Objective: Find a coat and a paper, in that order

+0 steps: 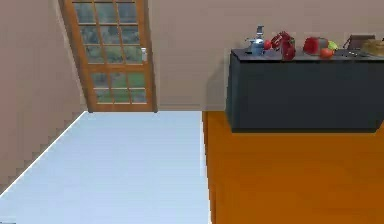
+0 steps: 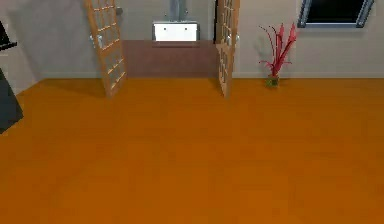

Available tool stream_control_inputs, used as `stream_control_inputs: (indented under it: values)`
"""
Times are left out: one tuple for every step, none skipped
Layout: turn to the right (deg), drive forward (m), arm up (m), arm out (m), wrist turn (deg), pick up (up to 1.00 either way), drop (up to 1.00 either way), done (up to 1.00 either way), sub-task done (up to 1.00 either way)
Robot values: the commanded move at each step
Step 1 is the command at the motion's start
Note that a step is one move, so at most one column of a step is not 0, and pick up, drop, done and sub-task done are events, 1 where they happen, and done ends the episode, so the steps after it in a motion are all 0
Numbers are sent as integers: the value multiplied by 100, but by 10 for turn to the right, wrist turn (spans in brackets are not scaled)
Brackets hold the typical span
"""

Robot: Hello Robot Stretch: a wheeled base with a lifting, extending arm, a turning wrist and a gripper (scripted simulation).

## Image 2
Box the white cabinet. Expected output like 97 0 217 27
152 20 201 43

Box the black cabinet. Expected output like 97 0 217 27
0 68 25 135

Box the dark framed window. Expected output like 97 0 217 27
297 0 376 29

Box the wooden glazed room door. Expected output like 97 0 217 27
83 0 128 99
214 0 241 100

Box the white door handle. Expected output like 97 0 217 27
224 33 241 47
89 33 104 50

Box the red house plant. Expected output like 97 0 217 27
258 22 298 89

